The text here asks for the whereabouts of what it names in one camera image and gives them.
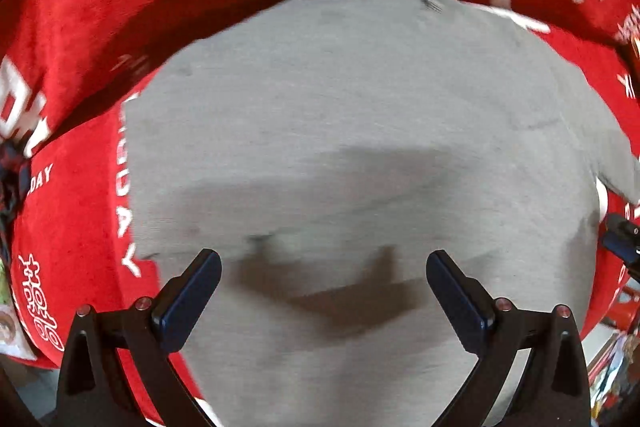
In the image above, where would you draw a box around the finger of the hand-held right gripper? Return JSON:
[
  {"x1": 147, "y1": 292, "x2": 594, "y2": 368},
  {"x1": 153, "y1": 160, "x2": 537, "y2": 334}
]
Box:
[{"x1": 602, "y1": 213, "x2": 640, "y2": 265}]

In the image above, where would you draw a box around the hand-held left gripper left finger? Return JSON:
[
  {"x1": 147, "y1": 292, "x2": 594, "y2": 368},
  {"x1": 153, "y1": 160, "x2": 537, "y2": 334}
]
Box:
[{"x1": 52, "y1": 248, "x2": 223, "y2": 427}]

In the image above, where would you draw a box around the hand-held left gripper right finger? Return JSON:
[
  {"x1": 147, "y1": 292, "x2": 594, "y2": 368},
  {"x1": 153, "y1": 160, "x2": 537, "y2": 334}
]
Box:
[{"x1": 425, "y1": 249, "x2": 593, "y2": 427}]

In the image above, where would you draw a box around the grey small garment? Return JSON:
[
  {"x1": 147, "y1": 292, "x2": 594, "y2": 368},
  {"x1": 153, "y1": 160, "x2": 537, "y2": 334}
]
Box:
[{"x1": 120, "y1": 0, "x2": 640, "y2": 427}]

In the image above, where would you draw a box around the red plastic stool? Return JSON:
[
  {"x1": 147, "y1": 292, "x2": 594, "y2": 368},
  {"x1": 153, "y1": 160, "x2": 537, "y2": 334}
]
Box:
[{"x1": 606, "y1": 283, "x2": 640, "y2": 324}]

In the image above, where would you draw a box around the pile of colourful boxes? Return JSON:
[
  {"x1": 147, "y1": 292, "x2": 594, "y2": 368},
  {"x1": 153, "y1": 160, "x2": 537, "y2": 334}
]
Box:
[{"x1": 587, "y1": 332, "x2": 640, "y2": 424}]

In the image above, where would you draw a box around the cartoon printed cloth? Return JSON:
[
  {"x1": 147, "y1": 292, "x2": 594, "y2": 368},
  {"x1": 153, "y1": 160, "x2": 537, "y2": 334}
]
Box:
[{"x1": 0, "y1": 257, "x2": 40, "y2": 360}]

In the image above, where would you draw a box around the dark cloth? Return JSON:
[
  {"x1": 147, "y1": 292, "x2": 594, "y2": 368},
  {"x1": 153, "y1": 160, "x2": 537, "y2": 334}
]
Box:
[{"x1": 0, "y1": 141, "x2": 32, "y2": 233}]

